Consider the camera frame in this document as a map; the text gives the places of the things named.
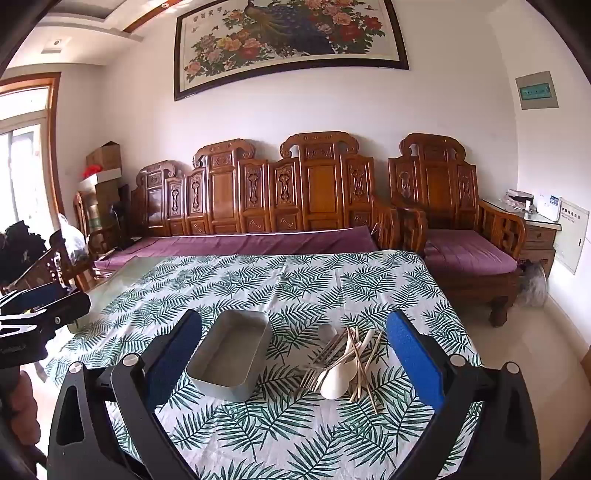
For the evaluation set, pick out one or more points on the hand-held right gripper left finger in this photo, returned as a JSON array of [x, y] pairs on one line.
[[178, 355]]

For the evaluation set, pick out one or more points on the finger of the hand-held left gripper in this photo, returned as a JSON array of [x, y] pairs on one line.
[[41, 297], [69, 309]]

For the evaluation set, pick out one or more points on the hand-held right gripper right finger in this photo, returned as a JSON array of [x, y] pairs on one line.
[[413, 355]]

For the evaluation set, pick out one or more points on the rectangular metal tray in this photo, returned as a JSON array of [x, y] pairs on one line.
[[221, 364]]

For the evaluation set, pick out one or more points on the person's left hand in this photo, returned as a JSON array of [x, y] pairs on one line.
[[23, 406]]

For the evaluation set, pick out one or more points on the dark wooden chair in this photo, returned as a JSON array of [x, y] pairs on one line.
[[60, 267]]

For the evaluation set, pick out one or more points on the black bag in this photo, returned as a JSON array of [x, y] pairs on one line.
[[18, 249]]

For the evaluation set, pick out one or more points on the white plastic bag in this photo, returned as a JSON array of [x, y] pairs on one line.
[[74, 240]]

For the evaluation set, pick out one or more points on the carved wooden armchair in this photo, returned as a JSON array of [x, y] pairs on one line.
[[99, 240], [438, 184]]

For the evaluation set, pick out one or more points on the large brown cardboard box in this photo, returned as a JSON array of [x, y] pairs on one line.
[[104, 203]]

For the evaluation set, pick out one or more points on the purple armchair cushion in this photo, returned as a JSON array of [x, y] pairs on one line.
[[466, 254]]

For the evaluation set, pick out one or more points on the purple sofa cushion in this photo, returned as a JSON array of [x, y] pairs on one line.
[[231, 244]]

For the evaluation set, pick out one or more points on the leaf print tablecloth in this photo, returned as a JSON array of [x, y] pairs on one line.
[[286, 295]]

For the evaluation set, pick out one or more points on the white box with red flowers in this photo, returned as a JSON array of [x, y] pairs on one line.
[[99, 177]]

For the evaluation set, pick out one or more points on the clear plastic bag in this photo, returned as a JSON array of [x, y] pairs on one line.
[[533, 284]]

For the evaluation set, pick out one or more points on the wooden framed glass door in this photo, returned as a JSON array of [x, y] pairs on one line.
[[27, 152]]

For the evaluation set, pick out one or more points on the wooden side table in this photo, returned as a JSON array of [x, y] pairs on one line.
[[538, 240]]

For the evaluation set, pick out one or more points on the carved wooden sofa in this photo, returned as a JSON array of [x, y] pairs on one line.
[[318, 184]]

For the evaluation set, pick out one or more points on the white device on table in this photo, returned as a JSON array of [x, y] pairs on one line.
[[548, 207]]

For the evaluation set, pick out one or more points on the framed peacock flower painting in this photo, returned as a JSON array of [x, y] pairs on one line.
[[277, 37]]

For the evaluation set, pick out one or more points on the white wall distribution panel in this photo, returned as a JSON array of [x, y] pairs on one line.
[[569, 235]]

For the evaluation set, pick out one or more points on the grey wall electrical box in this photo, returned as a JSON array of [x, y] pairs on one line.
[[536, 90]]

